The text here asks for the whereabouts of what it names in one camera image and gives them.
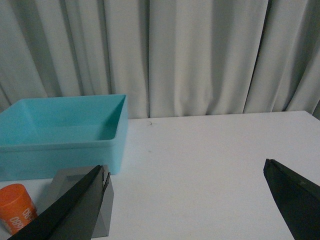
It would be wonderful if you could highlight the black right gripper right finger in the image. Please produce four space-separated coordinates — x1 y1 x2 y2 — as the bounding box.
263 159 320 240

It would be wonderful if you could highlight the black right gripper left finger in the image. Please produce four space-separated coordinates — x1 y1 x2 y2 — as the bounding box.
10 165 111 240

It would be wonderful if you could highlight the orange cylinder with white digits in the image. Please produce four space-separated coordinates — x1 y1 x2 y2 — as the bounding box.
0 183 38 235

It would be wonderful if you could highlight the light blue plastic box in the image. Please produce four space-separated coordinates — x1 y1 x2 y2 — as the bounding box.
0 94 128 181

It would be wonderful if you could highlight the white pleated curtain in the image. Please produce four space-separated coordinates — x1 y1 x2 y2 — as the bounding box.
0 0 320 119

